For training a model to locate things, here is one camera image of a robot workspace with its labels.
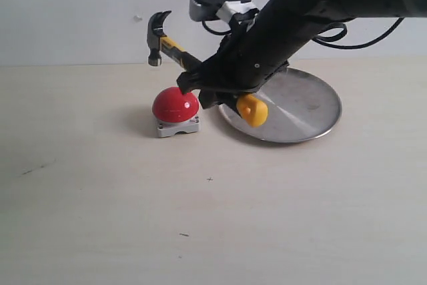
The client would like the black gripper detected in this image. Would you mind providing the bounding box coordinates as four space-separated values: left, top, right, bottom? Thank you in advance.
176 0 327 109

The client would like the yellow black claw hammer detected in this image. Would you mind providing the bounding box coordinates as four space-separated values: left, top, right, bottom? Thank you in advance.
147 11 269 127

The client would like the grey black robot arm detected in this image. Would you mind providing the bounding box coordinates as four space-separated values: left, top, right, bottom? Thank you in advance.
177 0 426 108

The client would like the red dome push button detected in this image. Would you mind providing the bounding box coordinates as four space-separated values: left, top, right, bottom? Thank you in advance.
151 87 201 138

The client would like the round stainless steel plate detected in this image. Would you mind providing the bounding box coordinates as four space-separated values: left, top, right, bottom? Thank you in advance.
219 67 342 144

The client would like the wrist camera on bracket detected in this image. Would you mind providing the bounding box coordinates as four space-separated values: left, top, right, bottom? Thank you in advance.
189 0 260 23

